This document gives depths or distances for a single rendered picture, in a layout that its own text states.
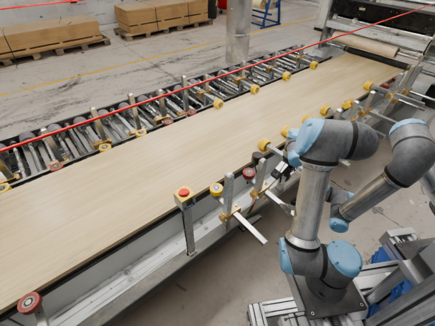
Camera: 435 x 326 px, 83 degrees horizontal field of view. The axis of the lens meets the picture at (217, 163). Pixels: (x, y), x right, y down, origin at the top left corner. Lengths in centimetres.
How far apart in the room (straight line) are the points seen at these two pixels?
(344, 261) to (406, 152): 40
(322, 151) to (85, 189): 134
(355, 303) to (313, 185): 52
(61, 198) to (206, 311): 127
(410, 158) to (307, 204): 35
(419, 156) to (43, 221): 167
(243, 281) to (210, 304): 30
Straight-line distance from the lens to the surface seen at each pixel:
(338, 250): 95
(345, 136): 78
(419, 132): 106
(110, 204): 153
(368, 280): 134
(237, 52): 537
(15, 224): 170
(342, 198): 126
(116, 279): 161
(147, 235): 150
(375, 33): 370
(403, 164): 99
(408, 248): 140
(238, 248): 231
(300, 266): 92
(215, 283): 217
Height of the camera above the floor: 203
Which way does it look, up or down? 43 degrees down
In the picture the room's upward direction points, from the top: 1 degrees clockwise
